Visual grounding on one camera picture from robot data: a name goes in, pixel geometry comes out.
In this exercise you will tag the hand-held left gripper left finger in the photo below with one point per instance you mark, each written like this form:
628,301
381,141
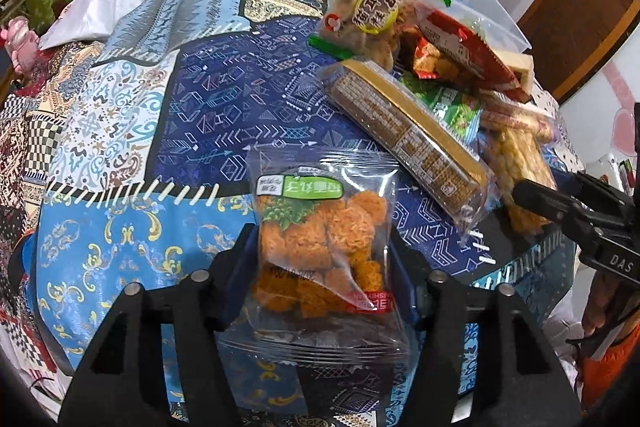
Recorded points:
246,257

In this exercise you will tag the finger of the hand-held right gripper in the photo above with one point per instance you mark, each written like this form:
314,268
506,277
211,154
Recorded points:
597,189
545,202

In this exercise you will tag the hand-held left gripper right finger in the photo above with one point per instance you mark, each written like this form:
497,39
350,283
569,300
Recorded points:
401,277

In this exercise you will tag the clear packet orange fried snacks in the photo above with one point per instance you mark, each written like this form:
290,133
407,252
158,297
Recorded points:
320,232

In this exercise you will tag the red orange bean snack packet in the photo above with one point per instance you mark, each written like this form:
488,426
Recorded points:
440,64

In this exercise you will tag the red noodle snack packet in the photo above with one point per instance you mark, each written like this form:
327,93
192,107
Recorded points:
460,42

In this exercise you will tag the clear packet brown twisted snacks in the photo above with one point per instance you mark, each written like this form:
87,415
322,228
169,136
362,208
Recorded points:
360,2

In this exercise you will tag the person's right hand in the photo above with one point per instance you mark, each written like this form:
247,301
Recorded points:
602,302

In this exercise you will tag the yellow crispy roll packet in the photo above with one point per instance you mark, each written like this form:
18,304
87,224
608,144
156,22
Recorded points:
520,162

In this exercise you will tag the long pastry stick packet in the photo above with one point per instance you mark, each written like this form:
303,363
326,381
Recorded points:
520,117

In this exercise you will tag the orange clothing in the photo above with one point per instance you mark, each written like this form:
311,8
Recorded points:
610,372

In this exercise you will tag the green snack packet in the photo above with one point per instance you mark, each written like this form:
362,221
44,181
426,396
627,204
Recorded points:
450,107

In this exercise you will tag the cream wafer packet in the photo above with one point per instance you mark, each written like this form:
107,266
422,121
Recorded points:
520,67

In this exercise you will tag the long brown wafer packet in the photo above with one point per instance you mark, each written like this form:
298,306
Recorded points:
400,127

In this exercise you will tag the blue patterned blanket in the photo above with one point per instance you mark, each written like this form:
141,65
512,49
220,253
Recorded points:
200,107

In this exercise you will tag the brown wooden door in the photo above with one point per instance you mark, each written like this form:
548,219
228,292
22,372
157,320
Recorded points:
590,17

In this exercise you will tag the pink plush toy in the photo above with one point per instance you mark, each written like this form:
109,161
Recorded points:
20,42

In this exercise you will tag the pink wall sticker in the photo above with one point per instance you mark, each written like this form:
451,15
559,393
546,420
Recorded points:
625,117

